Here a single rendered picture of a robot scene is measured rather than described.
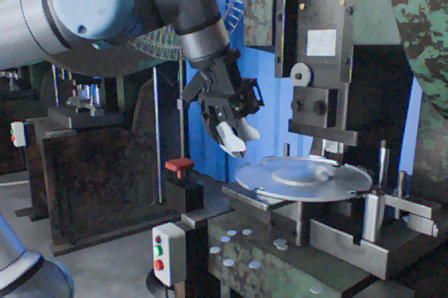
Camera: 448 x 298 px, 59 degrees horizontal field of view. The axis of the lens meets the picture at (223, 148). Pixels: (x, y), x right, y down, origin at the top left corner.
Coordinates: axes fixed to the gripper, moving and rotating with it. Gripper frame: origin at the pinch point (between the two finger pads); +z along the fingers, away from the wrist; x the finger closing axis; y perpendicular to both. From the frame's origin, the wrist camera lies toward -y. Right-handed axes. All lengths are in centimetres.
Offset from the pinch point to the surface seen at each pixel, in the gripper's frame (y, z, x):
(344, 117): 8.8, 4.7, 22.0
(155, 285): -86, 89, -6
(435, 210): 25.7, 23.1, 21.1
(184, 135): -82, 35, 37
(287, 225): 2.4, 21.8, 3.9
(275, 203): 7.6, 9.0, -1.5
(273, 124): -118, 88, 121
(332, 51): 5.0, -7.1, 27.5
